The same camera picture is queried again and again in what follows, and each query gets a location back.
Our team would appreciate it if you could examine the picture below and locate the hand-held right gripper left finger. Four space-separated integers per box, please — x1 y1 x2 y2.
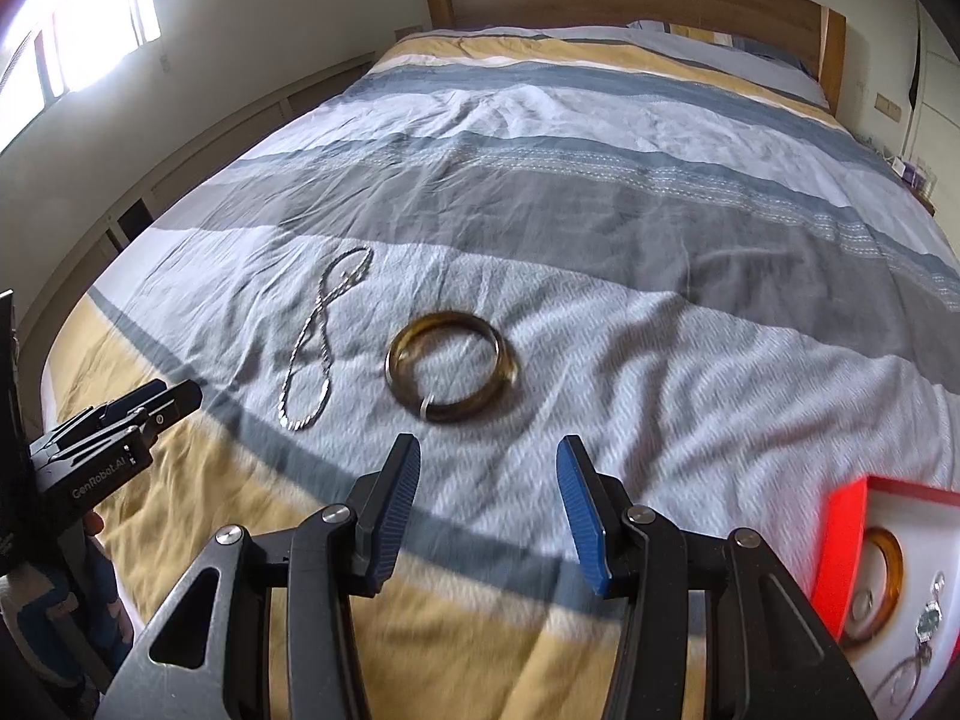
94 433 422 720

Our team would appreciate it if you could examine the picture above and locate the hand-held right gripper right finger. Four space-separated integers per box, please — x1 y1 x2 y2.
555 435 878 720

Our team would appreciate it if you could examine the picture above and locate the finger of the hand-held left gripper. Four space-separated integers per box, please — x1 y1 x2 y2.
75 381 167 432
30 380 203 470

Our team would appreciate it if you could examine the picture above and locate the dark brown bangle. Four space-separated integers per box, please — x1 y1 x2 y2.
385 311 520 422

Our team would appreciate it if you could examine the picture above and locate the red cardboard box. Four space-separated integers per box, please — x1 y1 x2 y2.
808 474 960 720

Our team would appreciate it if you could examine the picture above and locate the orange amber bangle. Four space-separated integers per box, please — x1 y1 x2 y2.
844 527 906 642

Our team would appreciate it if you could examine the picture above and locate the striped duvet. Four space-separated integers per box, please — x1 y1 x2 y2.
41 22 960 720

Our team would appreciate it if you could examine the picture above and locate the silver wristwatch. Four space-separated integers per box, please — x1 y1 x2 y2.
911 574 950 646

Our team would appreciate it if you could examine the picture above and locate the window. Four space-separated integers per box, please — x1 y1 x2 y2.
0 0 162 155

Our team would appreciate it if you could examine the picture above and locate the wooden nightstand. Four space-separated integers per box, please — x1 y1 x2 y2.
896 157 938 218

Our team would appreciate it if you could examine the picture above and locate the silver chain necklace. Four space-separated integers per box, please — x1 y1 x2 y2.
279 246 374 432

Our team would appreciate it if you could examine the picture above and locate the silver chain bracelet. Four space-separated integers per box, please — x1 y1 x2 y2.
874 649 935 706

